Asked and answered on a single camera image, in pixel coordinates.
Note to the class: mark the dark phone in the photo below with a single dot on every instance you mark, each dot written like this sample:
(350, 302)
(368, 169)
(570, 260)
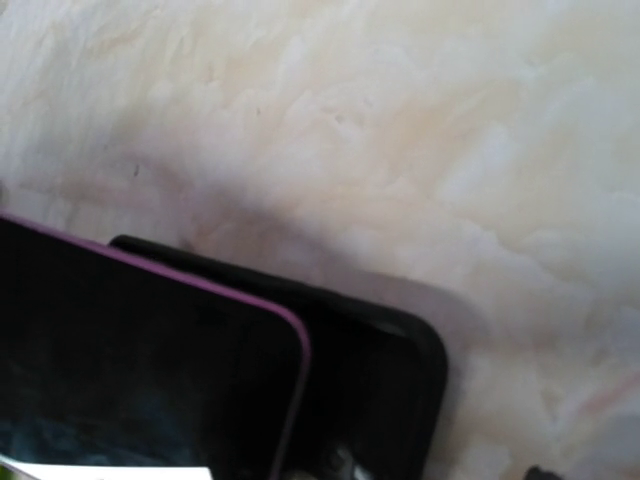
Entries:
(110, 360)

